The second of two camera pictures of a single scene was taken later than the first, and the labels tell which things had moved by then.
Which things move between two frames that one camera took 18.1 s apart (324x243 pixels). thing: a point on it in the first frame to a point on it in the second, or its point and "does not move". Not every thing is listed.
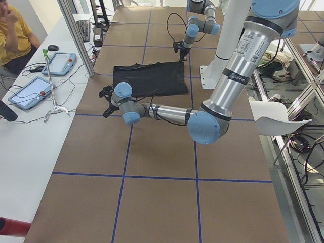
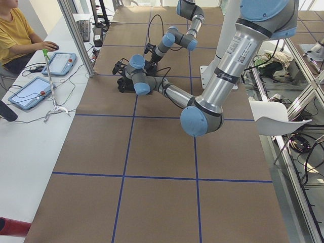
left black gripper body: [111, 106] to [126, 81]
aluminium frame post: [75, 32] does not move
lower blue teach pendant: [35, 91] does not move
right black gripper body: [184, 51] to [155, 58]
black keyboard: [84, 29] does not move
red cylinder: [12, 227] does not move
